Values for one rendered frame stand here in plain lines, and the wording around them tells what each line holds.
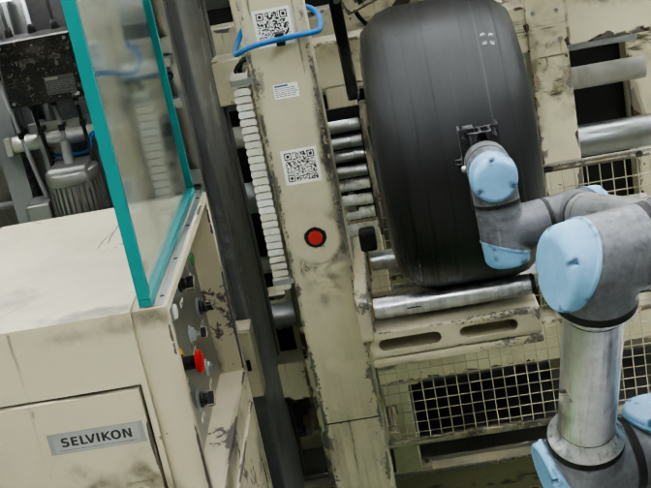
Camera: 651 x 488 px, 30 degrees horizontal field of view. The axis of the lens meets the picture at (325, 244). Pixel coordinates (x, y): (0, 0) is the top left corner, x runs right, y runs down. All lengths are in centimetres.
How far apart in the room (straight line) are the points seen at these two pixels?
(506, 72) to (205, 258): 67
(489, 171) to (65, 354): 71
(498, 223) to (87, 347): 67
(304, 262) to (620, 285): 109
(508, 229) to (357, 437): 92
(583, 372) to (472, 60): 80
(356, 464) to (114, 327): 110
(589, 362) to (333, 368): 105
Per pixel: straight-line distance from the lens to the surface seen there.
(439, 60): 234
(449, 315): 256
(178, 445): 189
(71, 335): 183
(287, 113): 248
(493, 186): 193
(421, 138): 229
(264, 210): 255
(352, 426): 274
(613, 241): 160
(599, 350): 170
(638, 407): 196
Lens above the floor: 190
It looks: 20 degrees down
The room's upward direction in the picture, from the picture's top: 11 degrees counter-clockwise
